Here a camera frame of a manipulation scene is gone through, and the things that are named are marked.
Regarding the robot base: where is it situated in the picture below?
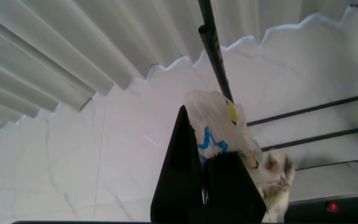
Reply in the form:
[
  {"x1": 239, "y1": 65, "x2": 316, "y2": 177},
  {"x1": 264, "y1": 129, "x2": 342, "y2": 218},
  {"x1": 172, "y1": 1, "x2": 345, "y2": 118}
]
[{"x1": 285, "y1": 160, "x2": 358, "y2": 224}]

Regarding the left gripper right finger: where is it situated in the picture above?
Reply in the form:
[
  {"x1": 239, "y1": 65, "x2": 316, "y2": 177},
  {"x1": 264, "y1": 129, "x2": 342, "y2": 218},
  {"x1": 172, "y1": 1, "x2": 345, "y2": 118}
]
[{"x1": 201, "y1": 150, "x2": 267, "y2": 223}]

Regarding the black clothes rack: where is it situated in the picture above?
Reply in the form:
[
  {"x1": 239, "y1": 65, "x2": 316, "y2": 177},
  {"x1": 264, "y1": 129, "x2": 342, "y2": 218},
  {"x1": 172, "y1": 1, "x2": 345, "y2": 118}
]
[{"x1": 197, "y1": 0, "x2": 358, "y2": 152}]

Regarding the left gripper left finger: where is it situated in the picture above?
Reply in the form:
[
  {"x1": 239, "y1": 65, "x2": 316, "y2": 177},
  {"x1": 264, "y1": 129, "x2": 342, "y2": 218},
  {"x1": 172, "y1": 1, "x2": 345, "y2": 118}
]
[{"x1": 150, "y1": 105, "x2": 203, "y2": 223}]

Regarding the cream printed garment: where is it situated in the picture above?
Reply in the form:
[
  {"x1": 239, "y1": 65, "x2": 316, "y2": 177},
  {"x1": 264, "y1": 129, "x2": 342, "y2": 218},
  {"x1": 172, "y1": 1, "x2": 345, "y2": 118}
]
[{"x1": 183, "y1": 90, "x2": 296, "y2": 223}]

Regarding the white curtain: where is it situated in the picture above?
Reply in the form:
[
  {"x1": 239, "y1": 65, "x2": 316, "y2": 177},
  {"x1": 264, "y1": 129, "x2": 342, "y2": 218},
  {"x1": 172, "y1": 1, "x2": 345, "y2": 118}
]
[{"x1": 0, "y1": 0, "x2": 352, "y2": 131}]

